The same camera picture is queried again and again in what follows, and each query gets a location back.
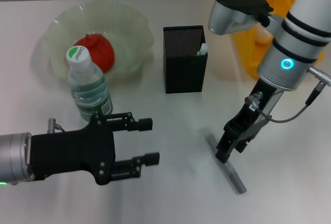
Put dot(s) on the grey marker pen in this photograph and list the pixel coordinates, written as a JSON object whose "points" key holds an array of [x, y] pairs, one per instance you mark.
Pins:
{"points": [[236, 180]]}

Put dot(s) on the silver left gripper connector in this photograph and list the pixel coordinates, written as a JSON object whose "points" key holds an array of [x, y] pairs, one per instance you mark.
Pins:
{"points": [[53, 124]]}

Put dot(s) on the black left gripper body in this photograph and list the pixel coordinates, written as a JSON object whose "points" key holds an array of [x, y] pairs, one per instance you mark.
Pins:
{"points": [[72, 151]]}

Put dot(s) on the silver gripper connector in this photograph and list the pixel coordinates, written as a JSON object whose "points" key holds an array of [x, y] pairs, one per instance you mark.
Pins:
{"points": [[53, 124], [254, 99]]}

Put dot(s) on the green translucent pen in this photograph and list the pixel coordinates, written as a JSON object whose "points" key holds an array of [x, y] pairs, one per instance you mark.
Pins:
{"points": [[203, 49]]}

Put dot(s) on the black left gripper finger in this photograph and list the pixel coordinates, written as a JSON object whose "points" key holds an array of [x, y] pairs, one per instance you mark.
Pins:
{"points": [[144, 124], [152, 158]]}

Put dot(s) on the clear green-label water bottle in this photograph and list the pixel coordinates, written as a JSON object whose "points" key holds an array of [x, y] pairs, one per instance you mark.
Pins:
{"points": [[88, 87]]}

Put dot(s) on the green glass fruit plate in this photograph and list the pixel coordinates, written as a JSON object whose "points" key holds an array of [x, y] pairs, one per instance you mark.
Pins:
{"points": [[124, 27]]}

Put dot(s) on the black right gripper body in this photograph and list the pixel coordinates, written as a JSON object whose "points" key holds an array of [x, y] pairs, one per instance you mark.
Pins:
{"points": [[253, 115]]}

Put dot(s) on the black mesh pen holder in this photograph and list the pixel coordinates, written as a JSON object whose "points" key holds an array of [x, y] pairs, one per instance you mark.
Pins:
{"points": [[184, 74]]}

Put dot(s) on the white paper ball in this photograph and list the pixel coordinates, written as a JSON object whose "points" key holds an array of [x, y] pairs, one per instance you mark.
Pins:
{"points": [[261, 36]]}

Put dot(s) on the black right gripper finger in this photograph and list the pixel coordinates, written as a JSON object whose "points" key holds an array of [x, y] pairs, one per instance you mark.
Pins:
{"points": [[225, 149], [243, 145]]}

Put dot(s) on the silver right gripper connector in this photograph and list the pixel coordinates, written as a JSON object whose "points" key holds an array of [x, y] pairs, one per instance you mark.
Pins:
{"points": [[254, 99]]}

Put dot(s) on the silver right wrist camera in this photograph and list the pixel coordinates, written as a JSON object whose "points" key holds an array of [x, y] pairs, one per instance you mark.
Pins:
{"points": [[232, 14]]}

